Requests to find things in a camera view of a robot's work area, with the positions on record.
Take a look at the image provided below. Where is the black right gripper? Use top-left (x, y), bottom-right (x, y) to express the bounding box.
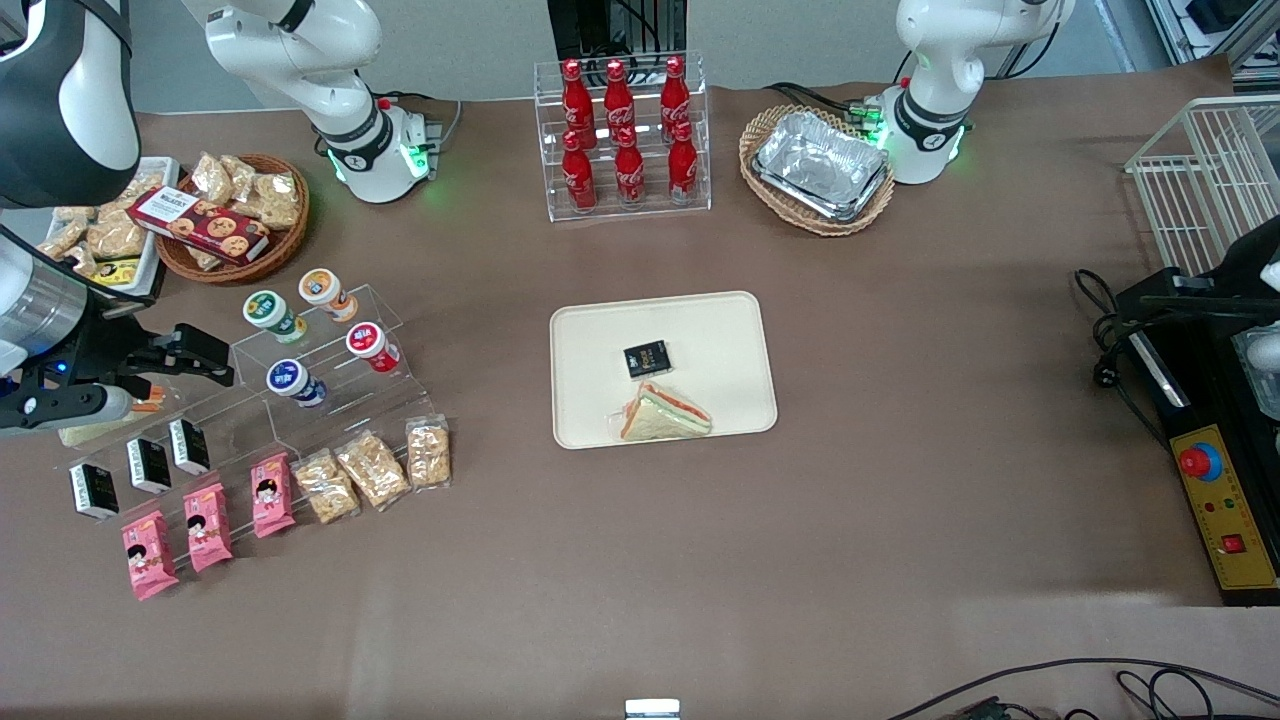
top-left (12, 312), bottom-right (237, 393)

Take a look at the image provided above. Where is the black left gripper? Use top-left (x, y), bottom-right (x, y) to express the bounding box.
top-left (1139, 214), bottom-right (1280, 323)

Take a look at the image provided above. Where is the green gum bottle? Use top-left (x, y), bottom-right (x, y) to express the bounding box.
top-left (242, 289), bottom-right (308, 345)

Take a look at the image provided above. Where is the blue gum bottle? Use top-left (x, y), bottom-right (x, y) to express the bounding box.
top-left (266, 358), bottom-right (329, 409)

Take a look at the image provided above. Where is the white rectangular snack tray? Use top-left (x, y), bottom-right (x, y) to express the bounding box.
top-left (35, 155), bottom-right (183, 297)

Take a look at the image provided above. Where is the orange gum bottle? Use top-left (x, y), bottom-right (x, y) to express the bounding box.
top-left (298, 267), bottom-right (359, 323)

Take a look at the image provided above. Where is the red gum bottle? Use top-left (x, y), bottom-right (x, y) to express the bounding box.
top-left (346, 321), bottom-right (402, 374)

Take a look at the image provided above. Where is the beige serving tray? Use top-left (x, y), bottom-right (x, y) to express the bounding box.
top-left (549, 290), bottom-right (779, 451)

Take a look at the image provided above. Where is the small black white box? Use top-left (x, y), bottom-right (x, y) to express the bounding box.
top-left (68, 462), bottom-right (121, 522)
top-left (168, 418), bottom-right (212, 476)
top-left (126, 438), bottom-right (173, 495)

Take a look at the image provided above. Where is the black control box yellow panel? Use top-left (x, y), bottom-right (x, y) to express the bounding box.
top-left (1115, 268), bottom-right (1280, 608)

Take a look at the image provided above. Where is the red cookie box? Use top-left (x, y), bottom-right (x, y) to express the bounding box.
top-left (127, 186), bottom-right (272, 267)

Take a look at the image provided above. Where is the dark brown wicker basket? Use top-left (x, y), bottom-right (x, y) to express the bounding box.
top-left (155, 153), bottom-right (311, 287)

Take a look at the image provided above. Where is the red emergency stop button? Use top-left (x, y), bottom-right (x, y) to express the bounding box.
top-left (1178, 442), bottom-right (1224, 484)

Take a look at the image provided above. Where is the pink snack pack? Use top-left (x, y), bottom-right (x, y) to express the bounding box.
top-left (121, 510), bottom-right (181, 602)
top-left (250, 452), bottom-right (298, 540)
top-left (183, 482), bottom-right (234, 574)

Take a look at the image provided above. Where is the clear acrylic stepped display stand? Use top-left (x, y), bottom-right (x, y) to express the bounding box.
top-left (50, 284), bottom-right (451, 531)

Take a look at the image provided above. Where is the clear bag of puffed snack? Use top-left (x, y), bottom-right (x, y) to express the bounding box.
top-left (190, 152), bottom-right (237, 208)
top-left (228, 160), bottom-right (302, 231)

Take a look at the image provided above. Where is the clear bag of nut snack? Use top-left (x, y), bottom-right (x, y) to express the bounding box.
top-left (334, 430), bottom-right (412, 512)
top-left (405, 415), bottom-right (452, 491)
top-left (293, 449), bottom-right (361, 526)

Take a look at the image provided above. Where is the metal shelf with equipment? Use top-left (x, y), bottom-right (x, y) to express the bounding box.
top-left (1145, 0), bottom-right (1280, 73)

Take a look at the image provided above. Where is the stack of foil trays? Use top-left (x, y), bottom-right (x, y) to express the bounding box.
top-left (752, 110), bottom-right (892, 224)

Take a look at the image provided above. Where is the red cola bottle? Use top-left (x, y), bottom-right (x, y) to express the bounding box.
top-left (560, 58), bottom-right (598, 151)
top-left (560, 130), bottom-right (599, 215)
top-left (603, 60), bottom-right (639, 143)
top-left (612, 128), bottom-right (648, 209)
top-left (667, 120), bottom-right (701, 205)
top-left (660, 55), bottom-right (692, 136)

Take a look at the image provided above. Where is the black box with gold print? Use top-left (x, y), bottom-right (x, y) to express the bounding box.
top-left (623, 340), bottom-right (673, 381)

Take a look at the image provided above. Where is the light wicker basket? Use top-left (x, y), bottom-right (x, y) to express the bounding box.
top-left (738, 104), bottom-right (897, 238)

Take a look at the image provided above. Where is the clear acrylic bottle rack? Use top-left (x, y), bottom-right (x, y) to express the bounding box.
top-left (533, 52), bottom-right (713, 223)

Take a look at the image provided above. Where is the white wire basket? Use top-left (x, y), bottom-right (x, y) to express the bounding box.
top-left (1124, 95), bottom-right (1280, 277)

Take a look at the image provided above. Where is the black cable with plug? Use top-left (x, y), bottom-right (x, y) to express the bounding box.
top-left (1073, 268), bottom-right (1171, 447)

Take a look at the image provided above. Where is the grey cable at arm base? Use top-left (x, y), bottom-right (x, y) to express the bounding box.
top-left (385, 92), bottom-right (464, 151)

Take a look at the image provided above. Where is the long black cable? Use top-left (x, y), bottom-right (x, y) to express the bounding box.
top-left (885, 657), bottom-right (1280, 720)

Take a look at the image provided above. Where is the looped black cable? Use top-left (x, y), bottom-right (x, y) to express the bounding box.
top-left (1115, 668), bottom-right (1280, 720)

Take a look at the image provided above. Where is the black cable at arm base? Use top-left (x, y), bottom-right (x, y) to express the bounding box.
top-left (765, 82), bottom-right (883, 127)

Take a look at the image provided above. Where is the black equipment frame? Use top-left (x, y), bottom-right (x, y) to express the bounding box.
top-left (547, 0), bottom-right (689, 63)

